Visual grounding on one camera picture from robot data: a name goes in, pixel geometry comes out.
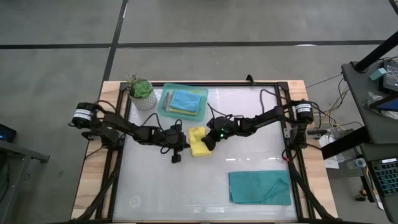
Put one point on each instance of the black slanted pole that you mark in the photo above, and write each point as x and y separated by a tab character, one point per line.
376	53

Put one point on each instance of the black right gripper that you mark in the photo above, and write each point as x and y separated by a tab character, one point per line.
224	127

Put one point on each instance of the small teal box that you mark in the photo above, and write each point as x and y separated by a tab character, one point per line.
377	74

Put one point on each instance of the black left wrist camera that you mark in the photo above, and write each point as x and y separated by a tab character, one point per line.
176	157

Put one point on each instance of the light blue microfiber towel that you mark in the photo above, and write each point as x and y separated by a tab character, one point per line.
186	100

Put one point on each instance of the succulent in triangle-pattern pot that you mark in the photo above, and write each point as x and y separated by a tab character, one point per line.
142	91

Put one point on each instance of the black electronic box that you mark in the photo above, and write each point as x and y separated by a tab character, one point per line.
390	77

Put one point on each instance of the tablet with blue screen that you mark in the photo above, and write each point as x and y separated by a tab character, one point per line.
388	105

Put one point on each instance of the backlit keyboard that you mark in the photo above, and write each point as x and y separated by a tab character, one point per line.
387	177

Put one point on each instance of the grey side cart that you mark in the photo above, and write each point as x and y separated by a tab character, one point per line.
363	102

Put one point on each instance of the small black frame mount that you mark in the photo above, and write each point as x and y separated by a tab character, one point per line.
249	79

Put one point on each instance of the yellow microfiber towel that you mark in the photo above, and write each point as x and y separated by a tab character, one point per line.
199	146

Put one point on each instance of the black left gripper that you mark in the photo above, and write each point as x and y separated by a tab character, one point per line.
171	137

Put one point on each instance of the clear plastic bottle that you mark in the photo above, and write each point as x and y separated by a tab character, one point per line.
357	163

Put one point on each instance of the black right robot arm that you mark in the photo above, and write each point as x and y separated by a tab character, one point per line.
264	116

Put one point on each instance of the yellow black tool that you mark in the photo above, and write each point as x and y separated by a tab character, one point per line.
362	196

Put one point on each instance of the black cart crossbar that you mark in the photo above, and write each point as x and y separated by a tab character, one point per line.
345	143

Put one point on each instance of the white paper sheet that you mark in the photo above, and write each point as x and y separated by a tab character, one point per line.
329	161

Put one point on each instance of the lime green microfiber towel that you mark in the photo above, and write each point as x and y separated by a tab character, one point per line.
183	112

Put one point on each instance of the dark grey lower desk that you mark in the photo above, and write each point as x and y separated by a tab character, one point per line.
391	211

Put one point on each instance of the black box with blue light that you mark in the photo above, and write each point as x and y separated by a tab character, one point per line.
6	133

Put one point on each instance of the black aluminium table frame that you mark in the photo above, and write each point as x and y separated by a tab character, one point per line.
282	87

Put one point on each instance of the teal plastic tray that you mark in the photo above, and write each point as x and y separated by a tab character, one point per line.
163	112

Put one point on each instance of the grey stand leg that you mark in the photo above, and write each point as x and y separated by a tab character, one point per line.
25	152

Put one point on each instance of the teal microfiber towel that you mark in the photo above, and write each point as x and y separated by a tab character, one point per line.
255	186

